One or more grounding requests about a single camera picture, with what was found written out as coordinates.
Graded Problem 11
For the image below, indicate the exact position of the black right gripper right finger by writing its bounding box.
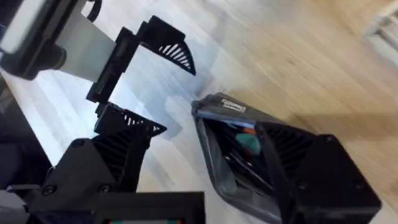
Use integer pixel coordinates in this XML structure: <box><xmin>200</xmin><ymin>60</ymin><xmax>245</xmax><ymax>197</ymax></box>
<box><xmin>256</xmin><ymin>121</ymin><xmax>382</xmax><ymax>224</ymax></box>

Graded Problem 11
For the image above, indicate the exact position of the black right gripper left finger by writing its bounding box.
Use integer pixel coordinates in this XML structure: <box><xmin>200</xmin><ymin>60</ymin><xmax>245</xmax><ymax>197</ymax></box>
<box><xmin>41</xmin><ymin>125</ymin><xmax>154</xmax><ymax>196</ymax></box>

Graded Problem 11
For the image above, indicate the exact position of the grey zip bag blue trim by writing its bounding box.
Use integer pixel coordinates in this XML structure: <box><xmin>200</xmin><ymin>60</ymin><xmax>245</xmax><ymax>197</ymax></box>
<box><xmin>190</xmin><ymin>92</ymin><xmax>289</xmax><ymax>224</ymax></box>

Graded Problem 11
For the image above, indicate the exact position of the left wrist upright plate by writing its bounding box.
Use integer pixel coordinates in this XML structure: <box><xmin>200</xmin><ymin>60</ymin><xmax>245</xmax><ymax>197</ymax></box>
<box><xmin>0</xmin><ymin>0</ymin><xmax>85</xmax><ymax>54</ymax></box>

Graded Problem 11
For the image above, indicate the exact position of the black cable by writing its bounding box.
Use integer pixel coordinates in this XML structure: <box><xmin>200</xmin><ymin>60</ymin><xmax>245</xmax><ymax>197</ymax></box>
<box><xmin>86</xmin><ymin>0</ymin><xmax>103</xmax><ymax>23</ymax></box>

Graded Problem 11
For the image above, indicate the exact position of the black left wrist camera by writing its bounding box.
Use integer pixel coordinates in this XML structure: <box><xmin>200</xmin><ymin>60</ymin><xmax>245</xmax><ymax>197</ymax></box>
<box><xmin>0</xmin><ymin>45</ymin><xmax>68</xmax><ymax>81</ymax></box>

